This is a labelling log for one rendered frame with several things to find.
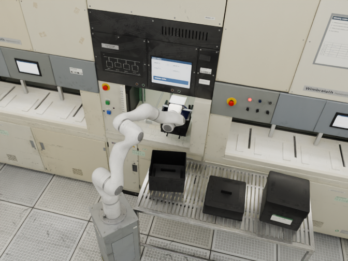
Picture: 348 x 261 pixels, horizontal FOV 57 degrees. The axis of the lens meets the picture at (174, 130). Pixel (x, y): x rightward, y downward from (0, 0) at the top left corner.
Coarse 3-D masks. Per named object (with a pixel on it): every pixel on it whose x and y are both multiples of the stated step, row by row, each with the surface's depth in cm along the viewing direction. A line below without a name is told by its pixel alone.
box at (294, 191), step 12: (276, 180) 230; (288, 180) 231; (300, 180) 231; (264, 192) 242; (276, 192) 223; (288, 192) 223; (300, 192) 223; (264, 204) 223; (276, 204) 216; (288, 204) 216; (300, 204) 216; (264, 216) 230; (276, 216) 225; (288, 216) 222; (300, 216) 217; (288, 228) 230
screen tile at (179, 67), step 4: (172, 64) 220; (176, 64) 220; (172, 68) 223; (176, 68) 222; (180, 68) 221; (184, 68) 220; (188, 68) 220; (172, 72) 225; (176, 72) 224; (184, 72) 223; (188, 72) 222; (172, 76) 227; (176, 76) 226; (180, 76) 225; (184, 76) 225; (188, 76) 224
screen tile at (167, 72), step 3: (153, 63) 223; (156, 63) 223; (159, 63) 222; (162, 63) 222; (165, 63) 221; (168, 63) 221; (153, 66) 225; (156, 66) 224; (159, 66) 224; (162, 66) 223; (165, 66) 223; (168, 66) 222; (153, 69) 227; (156, 69) 226; (168, 69) 224; (153, 72) 229; (156, 72) 228; (159, 72) 227; (162, 72) 227; (165, 72) 226; (168, 72) 226; (162, 75) 228; (165, 75) 228; (168, 75) 227
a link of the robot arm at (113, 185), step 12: (120, 132) 198; (132, 132) 192; (120, 144) 197; (132, 144) 195; (120, 156) 200; (120, 168) 203; (108, 180) 203; (120, 180) 204; (108, 192) 203; (120, 192) 206
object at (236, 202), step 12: (216, 180) 247; (228, 180) 248; (216, 192) 239; (228, 192) 237; (240, 192) 240; (204, 204) 242; (216, 204) 232; (228, 204) 232; (240, 204) 232; (228, 216) 234; (240, 216) 231
